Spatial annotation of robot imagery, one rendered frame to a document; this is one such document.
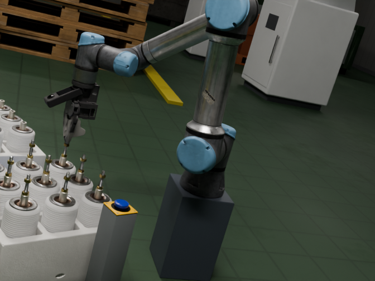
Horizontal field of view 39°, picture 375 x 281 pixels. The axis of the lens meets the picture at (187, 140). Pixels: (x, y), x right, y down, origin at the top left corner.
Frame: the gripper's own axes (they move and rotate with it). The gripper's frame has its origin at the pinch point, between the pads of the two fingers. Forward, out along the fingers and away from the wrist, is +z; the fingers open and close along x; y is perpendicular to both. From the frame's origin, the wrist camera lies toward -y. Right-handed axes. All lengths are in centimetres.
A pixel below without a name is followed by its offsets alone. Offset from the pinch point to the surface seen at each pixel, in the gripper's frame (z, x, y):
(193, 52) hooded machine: 26, 376, 285
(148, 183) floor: 34, 38, 59
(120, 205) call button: 1.6, -42.4, 2.0
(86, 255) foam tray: 23.9, -31.5, 0.9
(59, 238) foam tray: 16.7, -33.2, -9.1
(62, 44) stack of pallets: 20, 265, 87
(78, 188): 10.0, -16.0, 1.2
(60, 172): 10.0, -4.4, -1.1
